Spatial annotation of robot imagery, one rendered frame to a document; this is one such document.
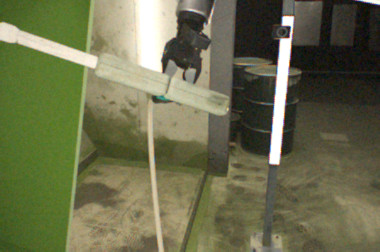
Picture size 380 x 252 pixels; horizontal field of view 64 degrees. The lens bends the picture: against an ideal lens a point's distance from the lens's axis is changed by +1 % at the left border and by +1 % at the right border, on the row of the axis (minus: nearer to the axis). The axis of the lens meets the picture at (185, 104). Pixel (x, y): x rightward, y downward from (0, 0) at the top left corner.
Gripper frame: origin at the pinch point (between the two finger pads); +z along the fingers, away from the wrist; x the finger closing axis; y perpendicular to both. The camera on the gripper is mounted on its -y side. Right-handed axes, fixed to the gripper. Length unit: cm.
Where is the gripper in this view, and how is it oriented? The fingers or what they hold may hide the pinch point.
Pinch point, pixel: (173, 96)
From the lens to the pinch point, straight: 70.6
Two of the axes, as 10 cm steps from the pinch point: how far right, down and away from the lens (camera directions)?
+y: -3.8, 0.4, 9.3
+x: -8.9, -2.9, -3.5
